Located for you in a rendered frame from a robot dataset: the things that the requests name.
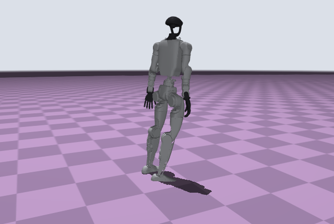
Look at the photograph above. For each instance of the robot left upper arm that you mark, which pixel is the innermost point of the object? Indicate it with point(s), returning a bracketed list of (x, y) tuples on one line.
[(154, 61)]

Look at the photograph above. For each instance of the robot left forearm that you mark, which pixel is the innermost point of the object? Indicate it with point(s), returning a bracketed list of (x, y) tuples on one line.
[(151, 80)]

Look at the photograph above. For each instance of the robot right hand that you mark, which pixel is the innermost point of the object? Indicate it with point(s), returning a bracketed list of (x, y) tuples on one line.
[(186, 98)]

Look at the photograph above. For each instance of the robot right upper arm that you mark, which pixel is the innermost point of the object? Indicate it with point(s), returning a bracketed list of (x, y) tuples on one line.
[(186, 50)]

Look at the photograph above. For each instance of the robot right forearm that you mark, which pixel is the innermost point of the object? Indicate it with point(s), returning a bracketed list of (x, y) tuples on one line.
[(185, 80)]

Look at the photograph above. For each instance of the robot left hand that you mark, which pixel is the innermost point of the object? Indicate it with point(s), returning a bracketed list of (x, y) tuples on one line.
[(149, 99)]

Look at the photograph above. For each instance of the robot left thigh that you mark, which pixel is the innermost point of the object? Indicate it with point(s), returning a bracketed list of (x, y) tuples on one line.
[(160, 111)]

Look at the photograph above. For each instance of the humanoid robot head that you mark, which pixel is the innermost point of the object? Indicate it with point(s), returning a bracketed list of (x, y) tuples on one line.
[(173, 22)]

